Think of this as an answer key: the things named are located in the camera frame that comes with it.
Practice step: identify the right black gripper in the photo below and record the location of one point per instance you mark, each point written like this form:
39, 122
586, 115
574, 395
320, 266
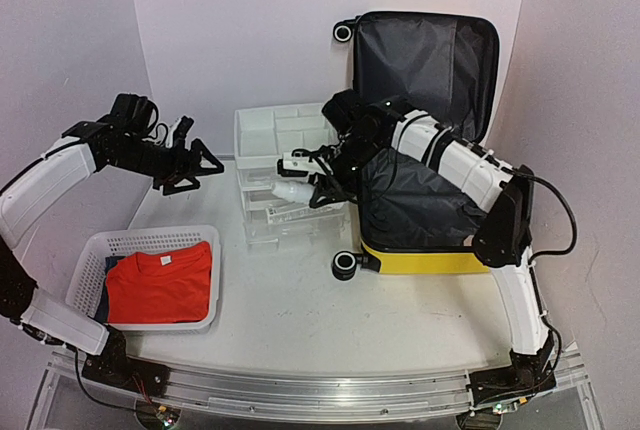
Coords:
328, 186

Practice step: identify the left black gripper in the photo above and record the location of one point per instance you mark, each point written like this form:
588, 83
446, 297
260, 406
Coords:
191, 167

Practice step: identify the white GINBI bottle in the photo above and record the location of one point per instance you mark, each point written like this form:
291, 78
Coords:
293, 191

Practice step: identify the white plastic drawer organizer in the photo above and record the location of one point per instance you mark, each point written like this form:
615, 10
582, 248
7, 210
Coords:
261, 136

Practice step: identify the yellow Pikachu hard-shell suitcase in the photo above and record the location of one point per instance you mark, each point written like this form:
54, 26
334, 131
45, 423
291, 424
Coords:
413, 221

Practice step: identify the orange garment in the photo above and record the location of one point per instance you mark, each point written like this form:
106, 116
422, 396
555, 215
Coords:
165, 288

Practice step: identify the white perforated plastic basket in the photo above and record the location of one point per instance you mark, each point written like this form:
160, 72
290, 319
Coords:
87, 291

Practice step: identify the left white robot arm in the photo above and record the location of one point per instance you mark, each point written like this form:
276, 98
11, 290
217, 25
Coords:
118, 139

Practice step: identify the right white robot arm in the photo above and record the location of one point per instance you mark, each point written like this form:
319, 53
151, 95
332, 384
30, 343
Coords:
502, 243

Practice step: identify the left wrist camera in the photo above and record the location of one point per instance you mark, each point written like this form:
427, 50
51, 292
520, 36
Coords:
177, 133

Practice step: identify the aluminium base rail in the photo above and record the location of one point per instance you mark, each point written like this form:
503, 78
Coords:
166, 396

